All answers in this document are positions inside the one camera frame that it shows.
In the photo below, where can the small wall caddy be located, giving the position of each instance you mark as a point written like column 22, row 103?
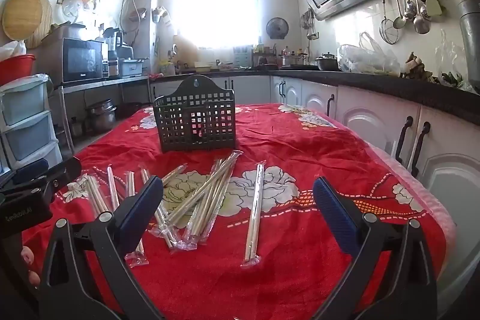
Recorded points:
column 160, row 14

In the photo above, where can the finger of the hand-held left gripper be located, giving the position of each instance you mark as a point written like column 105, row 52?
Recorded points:
column 65, row 168
column 32, row 170

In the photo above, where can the steel stockpot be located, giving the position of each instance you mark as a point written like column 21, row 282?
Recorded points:
column 292, row 60

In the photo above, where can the pile of root vegetables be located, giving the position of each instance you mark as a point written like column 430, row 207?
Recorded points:
column 418, row 69

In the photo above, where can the bunch of hanging spoons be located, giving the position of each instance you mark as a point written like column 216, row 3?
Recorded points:
column 308, row 22

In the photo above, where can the plastic drawer cabinet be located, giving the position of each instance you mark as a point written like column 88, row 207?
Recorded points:
column 22, row 117

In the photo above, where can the black microwave oven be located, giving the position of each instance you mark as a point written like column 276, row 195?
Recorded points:
column 80, row 59

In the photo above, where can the pile of chopsticks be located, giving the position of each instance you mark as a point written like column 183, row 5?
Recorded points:
column 212, row 192

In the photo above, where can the red floral blanket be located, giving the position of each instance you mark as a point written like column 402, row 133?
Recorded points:
column 300, row 140

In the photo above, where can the clear plastic bag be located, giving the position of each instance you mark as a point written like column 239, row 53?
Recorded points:
column 367, row 59

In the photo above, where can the round bamboo tray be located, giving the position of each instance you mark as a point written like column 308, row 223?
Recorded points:
column 22, row 14

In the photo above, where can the person's left hand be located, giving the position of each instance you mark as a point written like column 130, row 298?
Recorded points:
column 28, row 254

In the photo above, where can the white plastic bag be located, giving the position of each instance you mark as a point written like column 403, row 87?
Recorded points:
column 11, row 49

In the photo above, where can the spice rack with bottles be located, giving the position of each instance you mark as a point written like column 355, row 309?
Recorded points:
column 264, row 55

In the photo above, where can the steel cooking pot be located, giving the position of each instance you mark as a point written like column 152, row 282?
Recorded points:
column 101, row 121
column 100, row 105

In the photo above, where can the pale cutlery holder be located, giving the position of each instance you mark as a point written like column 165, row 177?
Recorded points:
column 242, row 57

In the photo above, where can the red plastic basin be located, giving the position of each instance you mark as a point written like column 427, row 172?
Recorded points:
column 17, row 69

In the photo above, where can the black wok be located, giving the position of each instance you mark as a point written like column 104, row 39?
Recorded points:
column 129, row 109

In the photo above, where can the grey plastic box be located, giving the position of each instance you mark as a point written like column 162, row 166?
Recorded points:
column 131, row 69

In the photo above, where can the black blender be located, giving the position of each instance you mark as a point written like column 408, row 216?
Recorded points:
column 111, row 39

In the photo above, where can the metal exhaust duct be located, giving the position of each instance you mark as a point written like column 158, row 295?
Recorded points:
column 470, row 31

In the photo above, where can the black plastic utensil basket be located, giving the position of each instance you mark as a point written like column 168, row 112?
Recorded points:
column 210, row 89

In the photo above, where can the black lidded pot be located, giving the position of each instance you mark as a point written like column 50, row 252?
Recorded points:
column 327, row 62

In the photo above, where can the row of hanging kitchen utensils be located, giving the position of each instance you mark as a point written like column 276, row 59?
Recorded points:
column 422, row 24

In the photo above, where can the black kitchen countertop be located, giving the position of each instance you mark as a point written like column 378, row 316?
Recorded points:
column 375, row 82

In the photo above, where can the black wall fan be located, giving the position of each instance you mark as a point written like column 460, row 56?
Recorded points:
column 277, row 28

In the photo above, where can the metal shelf table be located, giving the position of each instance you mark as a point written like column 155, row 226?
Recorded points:
column 93, row 83

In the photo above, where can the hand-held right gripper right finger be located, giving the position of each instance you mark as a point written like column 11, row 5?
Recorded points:
column 335, row 215

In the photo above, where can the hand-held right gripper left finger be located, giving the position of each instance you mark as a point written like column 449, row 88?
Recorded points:
column 140, row 209

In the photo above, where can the kitchen window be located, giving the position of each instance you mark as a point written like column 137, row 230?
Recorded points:
column 217, row 5

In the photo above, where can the green leafy vegetables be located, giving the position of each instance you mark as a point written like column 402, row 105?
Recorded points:
column 455, row 80

